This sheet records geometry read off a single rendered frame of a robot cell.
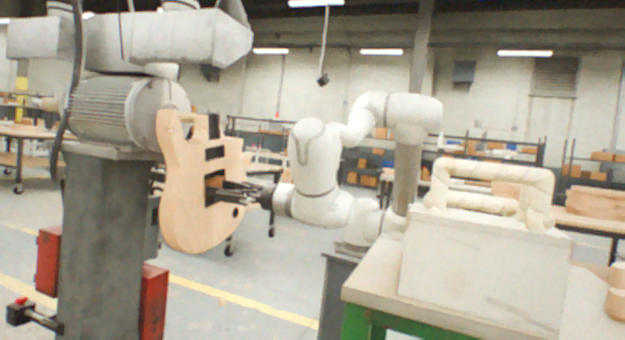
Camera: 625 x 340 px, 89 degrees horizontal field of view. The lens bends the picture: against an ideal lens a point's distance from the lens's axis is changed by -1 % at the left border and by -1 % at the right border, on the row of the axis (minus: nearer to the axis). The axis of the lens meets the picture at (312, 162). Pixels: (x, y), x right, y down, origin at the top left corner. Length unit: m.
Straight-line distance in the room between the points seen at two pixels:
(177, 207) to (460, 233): 0.66
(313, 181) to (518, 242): 0.40
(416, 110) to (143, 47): 0.88
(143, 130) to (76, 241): 0.48
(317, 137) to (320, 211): 0.19
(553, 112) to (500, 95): 1.57
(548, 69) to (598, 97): 1.56
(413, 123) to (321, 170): 0.57
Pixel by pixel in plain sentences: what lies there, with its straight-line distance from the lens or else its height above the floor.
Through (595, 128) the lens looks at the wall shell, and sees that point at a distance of 12.69.
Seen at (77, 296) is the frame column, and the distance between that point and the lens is 1.45.
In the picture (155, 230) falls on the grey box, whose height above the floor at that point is 0.79.
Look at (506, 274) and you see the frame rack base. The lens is 0.69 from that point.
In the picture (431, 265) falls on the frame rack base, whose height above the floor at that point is 1.01.
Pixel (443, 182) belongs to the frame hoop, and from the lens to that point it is 0.67.
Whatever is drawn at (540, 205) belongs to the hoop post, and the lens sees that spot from 0.68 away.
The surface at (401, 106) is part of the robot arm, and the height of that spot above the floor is 1.38.
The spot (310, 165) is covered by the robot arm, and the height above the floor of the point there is 1.16.
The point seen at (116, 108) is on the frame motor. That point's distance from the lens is 1.20.
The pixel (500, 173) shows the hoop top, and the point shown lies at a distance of 0.67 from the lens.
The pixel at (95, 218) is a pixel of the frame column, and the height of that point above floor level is 0.88.
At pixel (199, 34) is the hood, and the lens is 0.96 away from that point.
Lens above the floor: 1.21
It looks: 3 degrees down
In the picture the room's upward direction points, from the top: 7 degrees clockwise
